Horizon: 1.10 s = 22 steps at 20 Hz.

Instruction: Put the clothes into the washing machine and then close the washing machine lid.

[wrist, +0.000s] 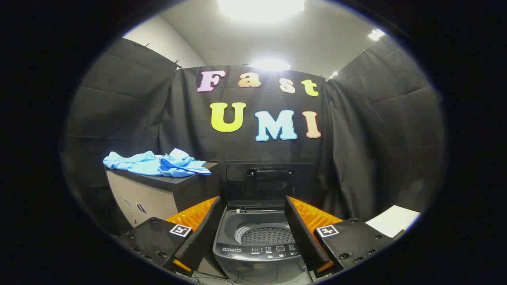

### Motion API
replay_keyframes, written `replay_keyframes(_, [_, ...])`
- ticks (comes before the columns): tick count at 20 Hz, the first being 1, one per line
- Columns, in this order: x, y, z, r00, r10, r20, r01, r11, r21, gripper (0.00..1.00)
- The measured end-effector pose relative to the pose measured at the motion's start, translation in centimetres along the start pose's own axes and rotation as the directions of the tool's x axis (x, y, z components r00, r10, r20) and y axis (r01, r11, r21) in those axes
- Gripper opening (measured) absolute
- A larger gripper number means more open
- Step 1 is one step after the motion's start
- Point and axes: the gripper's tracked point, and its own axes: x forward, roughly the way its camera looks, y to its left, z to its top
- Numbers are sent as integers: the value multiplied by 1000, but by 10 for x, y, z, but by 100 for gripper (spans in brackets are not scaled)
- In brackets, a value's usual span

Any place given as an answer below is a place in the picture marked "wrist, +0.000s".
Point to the grey cabinet with black top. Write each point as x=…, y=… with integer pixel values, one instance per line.
x=150, y=196

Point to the black backdrop cloth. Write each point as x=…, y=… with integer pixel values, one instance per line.
x=368, y=146

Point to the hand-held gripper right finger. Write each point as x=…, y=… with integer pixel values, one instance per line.
x=304, y=233

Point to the large ceiling light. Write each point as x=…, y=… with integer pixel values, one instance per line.
x=261, y=8

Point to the light blue polo shirt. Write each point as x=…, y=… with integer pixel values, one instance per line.
x=158, y=164

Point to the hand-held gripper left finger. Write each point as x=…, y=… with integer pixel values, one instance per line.
x=202, y=233

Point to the ceiling light panel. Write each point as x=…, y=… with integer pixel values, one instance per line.
x=270, y=64

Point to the grey washing machine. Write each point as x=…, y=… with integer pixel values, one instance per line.
x=253, y=253

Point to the small ceiling light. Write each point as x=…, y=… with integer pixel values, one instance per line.
x=375, y=34

